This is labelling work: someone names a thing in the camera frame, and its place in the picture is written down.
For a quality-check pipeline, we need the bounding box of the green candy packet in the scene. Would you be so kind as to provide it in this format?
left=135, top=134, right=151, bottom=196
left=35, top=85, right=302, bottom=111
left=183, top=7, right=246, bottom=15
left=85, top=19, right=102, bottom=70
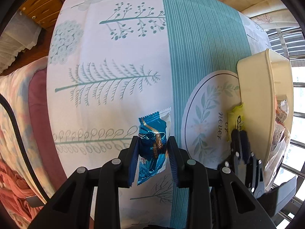
left=227, top=103, right=245, bottom=142

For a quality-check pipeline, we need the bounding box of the white red-edged snack packet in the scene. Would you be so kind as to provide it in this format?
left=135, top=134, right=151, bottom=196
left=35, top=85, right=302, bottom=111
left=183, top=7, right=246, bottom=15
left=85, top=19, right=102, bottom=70
left=275, top=95, right=290, bottom=126

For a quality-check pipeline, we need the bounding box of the blue foil candy packet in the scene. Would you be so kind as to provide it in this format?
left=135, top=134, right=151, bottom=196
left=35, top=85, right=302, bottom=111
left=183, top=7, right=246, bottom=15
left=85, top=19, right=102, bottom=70
left=137, top=108, right=171, bottom=185

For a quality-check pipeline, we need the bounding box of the pink cloth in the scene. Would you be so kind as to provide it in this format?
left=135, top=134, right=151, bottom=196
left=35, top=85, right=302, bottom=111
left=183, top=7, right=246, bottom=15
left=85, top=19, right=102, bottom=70
left=1, top=161, right=41, bottom=222

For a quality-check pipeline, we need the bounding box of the floral ceramic plate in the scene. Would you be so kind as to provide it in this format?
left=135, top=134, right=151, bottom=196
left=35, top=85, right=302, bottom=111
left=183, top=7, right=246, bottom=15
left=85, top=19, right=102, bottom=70
left=180, top=70, right=241, bottom=169

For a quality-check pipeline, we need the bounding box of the white plastic storage bin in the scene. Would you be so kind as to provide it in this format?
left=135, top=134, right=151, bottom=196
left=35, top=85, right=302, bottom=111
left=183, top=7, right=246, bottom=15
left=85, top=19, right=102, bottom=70
left=237, top=49, right=294, bottom=166

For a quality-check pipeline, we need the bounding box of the pastel fleece blanket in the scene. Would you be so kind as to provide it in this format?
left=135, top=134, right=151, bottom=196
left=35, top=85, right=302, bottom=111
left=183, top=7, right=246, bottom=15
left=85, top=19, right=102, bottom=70
left=0, top=57, right=67, bottom=227

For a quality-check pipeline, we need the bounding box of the metal window security grille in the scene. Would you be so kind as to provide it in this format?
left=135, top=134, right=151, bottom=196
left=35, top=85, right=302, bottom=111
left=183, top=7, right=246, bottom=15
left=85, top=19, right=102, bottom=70
left=264, top=27, right=305, bottom=224

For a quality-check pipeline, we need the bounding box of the blue white patterned tablecloth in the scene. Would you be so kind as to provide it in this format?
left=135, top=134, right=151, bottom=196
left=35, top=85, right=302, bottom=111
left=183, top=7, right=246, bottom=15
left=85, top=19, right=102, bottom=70
left=46, top=0, right=273, bottom=229

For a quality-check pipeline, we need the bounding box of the white lace covered cabinet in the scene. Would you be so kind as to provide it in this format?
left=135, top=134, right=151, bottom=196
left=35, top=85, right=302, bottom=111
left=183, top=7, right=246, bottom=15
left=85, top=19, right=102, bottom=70
left=0, top=10, right=42, bottom=72

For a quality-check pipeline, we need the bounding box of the wooden desk with drawers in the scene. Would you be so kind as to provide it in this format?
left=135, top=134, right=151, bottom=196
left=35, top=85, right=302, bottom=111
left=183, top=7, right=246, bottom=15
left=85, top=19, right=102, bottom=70
left=19, top=0, right=63, bottom=30

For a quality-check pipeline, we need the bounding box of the black cable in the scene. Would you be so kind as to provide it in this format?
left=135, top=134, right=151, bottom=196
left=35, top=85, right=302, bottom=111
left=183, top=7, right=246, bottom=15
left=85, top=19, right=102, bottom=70
left=0, top=94, right=51, bottom=203

